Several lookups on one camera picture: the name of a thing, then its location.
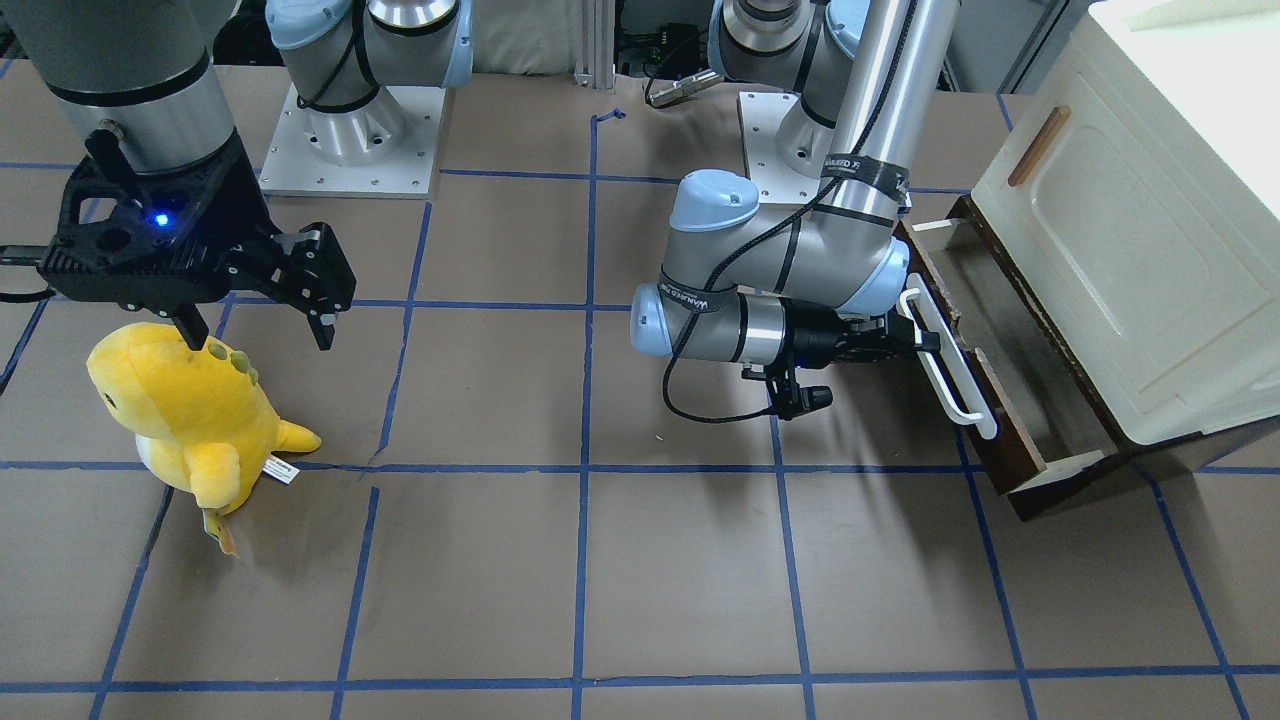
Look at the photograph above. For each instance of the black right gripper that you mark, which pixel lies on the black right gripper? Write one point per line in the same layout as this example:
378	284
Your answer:
252	222

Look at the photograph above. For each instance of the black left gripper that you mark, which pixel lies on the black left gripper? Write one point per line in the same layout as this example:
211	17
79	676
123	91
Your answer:
815	333

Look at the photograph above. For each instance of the white drawer handle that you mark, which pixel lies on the white drawer handle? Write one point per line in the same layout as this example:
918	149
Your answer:
950	365

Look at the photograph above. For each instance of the dark brown wooden drawer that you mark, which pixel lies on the dark brown wooden drawer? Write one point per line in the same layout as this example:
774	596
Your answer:
1047	435

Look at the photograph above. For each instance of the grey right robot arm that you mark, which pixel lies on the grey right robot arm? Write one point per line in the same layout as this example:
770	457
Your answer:
144	70

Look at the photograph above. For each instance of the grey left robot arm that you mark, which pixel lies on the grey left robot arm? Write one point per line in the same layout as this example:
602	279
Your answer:
779	289

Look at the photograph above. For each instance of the yellow plush dinosaur toy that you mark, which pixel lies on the yellow plush dinosaur toy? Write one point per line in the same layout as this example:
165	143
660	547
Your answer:
200	418

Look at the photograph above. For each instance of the white sewn label on plush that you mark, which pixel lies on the white sewn label on plush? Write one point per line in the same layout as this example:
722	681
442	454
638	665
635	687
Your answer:
279	469

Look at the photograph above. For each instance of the cardboard hang tag on plush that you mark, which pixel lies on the cardboard hang tag on plush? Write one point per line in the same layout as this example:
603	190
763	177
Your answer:
216	527

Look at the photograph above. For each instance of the cream plastic storage box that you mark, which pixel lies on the cream plastic storage box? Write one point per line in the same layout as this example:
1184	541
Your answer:
1149	230

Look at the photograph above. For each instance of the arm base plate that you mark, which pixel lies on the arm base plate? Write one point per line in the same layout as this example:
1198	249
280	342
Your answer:
386	149
783	147

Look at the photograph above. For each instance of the wooden handle on box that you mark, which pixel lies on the wooden handle on box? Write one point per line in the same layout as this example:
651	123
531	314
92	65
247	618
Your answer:
1039	146

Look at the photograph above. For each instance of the aluminium frame post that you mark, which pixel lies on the aluminium frame post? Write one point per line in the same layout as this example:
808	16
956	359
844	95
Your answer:
595	45

